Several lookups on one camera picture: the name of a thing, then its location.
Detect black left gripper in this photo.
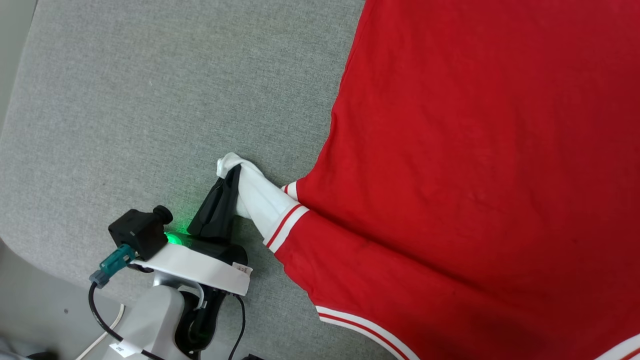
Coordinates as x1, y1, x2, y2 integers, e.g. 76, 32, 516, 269
167, 166, 249, 266

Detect red and white shirt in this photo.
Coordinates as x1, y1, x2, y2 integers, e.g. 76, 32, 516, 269
216, 0, 640, 360

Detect grey fabric sofa cushion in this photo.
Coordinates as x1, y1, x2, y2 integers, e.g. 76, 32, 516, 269
0, 0, 406, 360

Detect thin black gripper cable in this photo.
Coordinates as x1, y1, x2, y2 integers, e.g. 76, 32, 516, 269
227, 294, 247, 360

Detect thin white cable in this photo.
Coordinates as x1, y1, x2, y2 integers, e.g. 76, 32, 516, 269
75, 303, 126, 360

